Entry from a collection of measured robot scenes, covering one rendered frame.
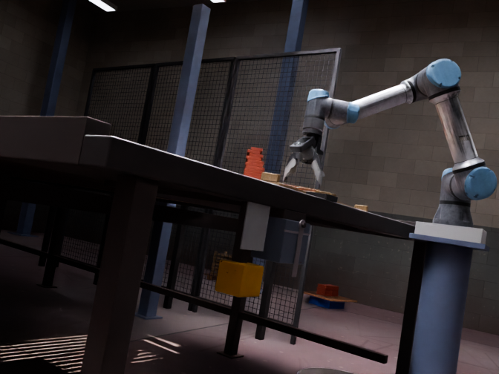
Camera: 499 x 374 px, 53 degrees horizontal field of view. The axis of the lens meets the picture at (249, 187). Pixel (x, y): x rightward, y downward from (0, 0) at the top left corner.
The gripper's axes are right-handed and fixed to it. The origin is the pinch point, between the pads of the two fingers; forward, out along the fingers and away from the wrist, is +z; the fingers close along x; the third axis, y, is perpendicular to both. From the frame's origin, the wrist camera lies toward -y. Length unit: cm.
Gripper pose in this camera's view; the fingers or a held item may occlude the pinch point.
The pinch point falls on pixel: (300, 183)
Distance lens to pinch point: 182.2
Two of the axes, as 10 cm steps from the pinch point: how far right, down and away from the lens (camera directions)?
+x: -8.3, -1.0, 5.4
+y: 5.2, 1.8, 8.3
